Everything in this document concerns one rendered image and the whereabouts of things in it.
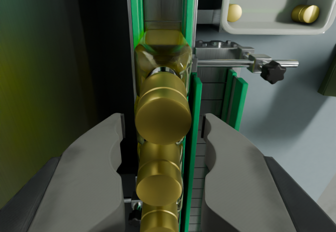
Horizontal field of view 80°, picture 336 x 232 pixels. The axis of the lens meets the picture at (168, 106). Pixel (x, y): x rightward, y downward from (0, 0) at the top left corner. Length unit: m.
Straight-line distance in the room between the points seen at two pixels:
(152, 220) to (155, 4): 0.32
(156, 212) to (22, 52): 0.18
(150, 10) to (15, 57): 0.24
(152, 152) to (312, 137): 0.67
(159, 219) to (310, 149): 0.68
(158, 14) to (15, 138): 0.28
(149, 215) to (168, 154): 0.06
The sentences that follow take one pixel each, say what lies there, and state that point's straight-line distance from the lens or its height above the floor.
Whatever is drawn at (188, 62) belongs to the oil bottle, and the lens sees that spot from 0.19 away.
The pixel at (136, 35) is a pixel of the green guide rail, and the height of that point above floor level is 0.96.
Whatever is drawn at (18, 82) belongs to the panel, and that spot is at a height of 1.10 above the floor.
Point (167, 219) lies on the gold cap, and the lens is 0.20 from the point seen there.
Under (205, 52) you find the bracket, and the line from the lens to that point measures 0.39.
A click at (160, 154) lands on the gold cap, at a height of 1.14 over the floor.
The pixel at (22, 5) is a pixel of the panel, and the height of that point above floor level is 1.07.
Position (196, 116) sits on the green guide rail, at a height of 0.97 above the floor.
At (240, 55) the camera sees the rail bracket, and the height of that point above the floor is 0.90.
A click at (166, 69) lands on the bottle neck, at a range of 0.17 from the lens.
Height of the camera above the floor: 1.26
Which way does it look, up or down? 63 degrees down
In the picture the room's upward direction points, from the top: 177 degrees clockwise
